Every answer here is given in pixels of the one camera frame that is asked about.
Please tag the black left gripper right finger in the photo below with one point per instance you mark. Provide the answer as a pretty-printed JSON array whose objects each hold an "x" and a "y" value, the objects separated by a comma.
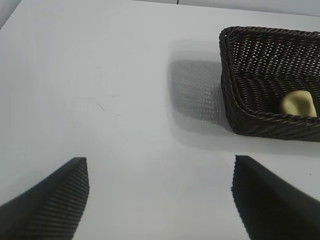
[{"x": 270, "y": 207}]

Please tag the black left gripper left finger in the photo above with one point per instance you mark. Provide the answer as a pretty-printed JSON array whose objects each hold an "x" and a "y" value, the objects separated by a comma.
[{"x": 50, "y": 205}]

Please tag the pale yellow egg yolk pastry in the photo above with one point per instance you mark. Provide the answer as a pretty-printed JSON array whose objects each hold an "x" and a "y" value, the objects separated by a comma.
[{"x": 298, "y": 103}]

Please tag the dark brown wicker basket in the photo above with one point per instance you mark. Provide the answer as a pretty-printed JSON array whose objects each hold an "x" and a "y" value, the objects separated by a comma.
[{"x": 262, "y": 70}]

